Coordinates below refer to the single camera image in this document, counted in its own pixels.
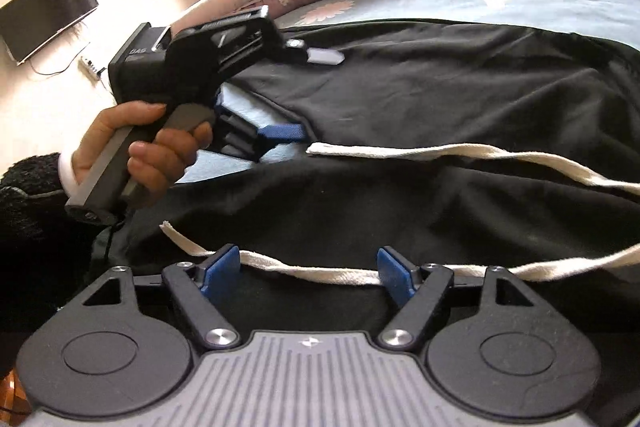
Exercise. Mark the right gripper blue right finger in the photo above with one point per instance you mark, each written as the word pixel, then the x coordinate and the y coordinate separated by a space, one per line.
pixel 400 277

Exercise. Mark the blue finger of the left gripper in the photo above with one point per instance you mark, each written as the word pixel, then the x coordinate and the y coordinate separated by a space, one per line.
pixel 283 133
pixel 297 51

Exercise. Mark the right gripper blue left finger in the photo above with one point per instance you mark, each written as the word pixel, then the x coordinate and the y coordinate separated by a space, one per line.
pixel 217 275

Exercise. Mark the black pants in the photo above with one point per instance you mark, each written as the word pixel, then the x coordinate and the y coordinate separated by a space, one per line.
pixel 526 283

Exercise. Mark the left forearm black sleeve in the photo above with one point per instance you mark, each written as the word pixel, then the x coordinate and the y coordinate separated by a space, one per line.
pixel 45 253

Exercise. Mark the person's left hand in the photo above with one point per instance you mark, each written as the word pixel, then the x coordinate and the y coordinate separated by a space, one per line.
pixel 157 165

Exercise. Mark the white power strip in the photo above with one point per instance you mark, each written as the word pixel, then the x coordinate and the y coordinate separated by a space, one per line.
pixel 90 70

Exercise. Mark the blue floral bed sheet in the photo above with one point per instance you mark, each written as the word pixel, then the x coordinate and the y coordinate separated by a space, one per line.
pixel 433 90

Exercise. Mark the black wall television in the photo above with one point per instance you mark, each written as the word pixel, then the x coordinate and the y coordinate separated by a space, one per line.
pixel 28 25

